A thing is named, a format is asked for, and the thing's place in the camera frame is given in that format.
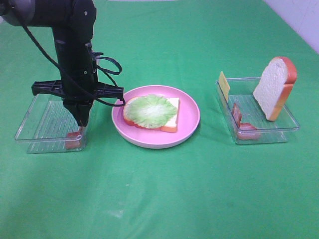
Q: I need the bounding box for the toy bread slice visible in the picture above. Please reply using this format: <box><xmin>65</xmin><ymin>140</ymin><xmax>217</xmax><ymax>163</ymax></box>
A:
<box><xmin>253</xmin><ymin>56</ymin><xmax>297</xmax><ymax>121</ymax></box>
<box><xmin>122</xmin><ymin>96</ymin><xmax>180</xmax><ymax>133</ymax></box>

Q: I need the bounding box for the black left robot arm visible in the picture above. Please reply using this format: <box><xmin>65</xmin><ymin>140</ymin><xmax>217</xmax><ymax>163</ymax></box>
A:
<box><xmin>0</xmin><ymin>0</ymin><xmax>126</xmax><ymax>126</ymax></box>

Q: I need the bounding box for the bacon strip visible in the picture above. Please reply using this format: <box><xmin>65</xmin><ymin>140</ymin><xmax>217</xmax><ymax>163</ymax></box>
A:
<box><xmin>65</xmin><ymin>126</ymin><xmax>86</xmax><ymax>150</ymax></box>
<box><xmin>232</xmin><ymin>103</ymin><xmax>261</xmax><ymax>140</ymax></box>

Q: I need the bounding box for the clear plastic tray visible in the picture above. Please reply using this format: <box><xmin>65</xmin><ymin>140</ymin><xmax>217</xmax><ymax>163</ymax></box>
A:
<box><xmin>14</xmin><ymin>94</ymin><xmax>87</xmax><ymax>154</ymax></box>
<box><xmin>216</xmin><ymin>77</ymin><xmax>300</xmax><ymax>145</ymax></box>

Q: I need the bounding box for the green lettuce leaf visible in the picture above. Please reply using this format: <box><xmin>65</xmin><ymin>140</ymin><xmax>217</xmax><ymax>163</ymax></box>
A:
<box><xmin>124</xmin><ymin>94</ymin><xmax>178</xmax><ymax>129</ymax></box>

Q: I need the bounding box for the yellow cheese slice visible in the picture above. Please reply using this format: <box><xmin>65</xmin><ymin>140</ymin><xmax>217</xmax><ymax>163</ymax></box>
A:
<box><xmin>218</xmin><ymin>71</ymin><xmax>230</xmax><ymax>102</ymax></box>

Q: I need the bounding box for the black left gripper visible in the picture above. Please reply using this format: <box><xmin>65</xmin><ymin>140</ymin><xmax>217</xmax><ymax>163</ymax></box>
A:
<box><xmin>31</xmin><ymin>57</ymin><xmax>124</xmax><ymax>126</ymax></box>

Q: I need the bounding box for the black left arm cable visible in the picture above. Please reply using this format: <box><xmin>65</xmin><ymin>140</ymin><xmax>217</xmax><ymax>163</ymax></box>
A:
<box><xmin>19</xmin><ymin>23</ymin><xmax>127</xmax><ymax>107</ymax></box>

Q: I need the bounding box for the left clear plastic tray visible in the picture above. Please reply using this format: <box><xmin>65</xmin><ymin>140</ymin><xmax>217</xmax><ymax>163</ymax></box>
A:
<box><xmin>14</xmin><ymin>94</ymin><xmax>87</xmax><ymax>154</ymax></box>

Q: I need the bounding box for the right clear plastic tray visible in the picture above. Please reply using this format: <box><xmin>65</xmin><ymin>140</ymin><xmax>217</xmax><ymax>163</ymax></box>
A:
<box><xmin>216</xmin><ymin>77</ymin><xmax>300</xmax><ymax>145</ymax></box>

